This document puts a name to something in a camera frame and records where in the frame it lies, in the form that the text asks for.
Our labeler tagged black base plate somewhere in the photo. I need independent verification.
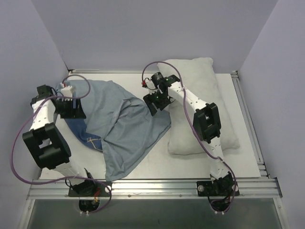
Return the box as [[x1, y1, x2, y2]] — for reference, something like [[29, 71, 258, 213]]
[[196, 180, 235, 197], [68, 180, 112, 197]]

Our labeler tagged blue-grey pillowcase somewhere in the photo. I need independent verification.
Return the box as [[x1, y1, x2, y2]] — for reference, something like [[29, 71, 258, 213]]
[[65, 80, 171, 181]]

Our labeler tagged aluminium rail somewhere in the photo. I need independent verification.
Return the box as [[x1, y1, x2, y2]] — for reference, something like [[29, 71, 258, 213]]
[[27, 177, 282, 200], [231, 71, 270, 178], [68, 69, 163, 74]]

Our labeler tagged white pillow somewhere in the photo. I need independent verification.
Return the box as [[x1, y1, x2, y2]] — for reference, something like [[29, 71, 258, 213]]
[[166, 57, 240, 156]]

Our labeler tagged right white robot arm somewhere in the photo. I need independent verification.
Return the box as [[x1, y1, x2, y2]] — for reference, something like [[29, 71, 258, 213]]
[[142, 72, 237, 195]]

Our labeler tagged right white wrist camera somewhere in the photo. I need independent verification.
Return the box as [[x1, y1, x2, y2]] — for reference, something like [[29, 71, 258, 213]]
[[142, 80, 158, 92]]

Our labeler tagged aluminium right side rail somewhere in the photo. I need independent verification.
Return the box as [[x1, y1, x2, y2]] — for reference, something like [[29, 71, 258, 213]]
[[231, 71, 270, 178]]

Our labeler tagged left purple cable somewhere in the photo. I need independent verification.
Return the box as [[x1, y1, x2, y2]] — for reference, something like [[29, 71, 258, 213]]
[[10, 75, 112, 213]]

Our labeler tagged purple cable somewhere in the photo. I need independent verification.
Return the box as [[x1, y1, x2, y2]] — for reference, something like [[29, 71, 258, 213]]
[[10, 75, 112, 213], [142, 62, 239, 213]]

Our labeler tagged aluminium front rail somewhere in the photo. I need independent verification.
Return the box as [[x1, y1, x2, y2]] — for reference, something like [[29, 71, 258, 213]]
[[27, 177, 282, 200]]

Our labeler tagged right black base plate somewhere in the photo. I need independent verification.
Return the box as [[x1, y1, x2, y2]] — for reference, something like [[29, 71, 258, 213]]
[[196, 180, 235, 197]]

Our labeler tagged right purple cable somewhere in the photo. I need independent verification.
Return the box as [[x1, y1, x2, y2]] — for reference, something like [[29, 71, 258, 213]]
[[142, 62, 239, 213]]

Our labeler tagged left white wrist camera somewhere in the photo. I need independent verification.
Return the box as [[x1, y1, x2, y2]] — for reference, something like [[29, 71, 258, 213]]
[[60, 83, 75, 98]]

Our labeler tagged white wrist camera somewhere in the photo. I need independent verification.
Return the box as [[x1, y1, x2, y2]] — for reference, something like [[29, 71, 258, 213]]
[[60, 83, 75, 98], [142, 80, 158, 92]]

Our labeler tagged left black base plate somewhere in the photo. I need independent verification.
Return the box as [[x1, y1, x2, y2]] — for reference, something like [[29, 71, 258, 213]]
[[68, 180, 112, 197]]

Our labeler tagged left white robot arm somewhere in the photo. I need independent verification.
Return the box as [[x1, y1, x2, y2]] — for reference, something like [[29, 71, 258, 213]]
[[22, 83, 97, 196]]

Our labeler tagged aluminium back rail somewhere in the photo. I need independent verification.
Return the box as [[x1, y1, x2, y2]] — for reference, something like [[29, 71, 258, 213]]
[[68, 69, 163, 74]]

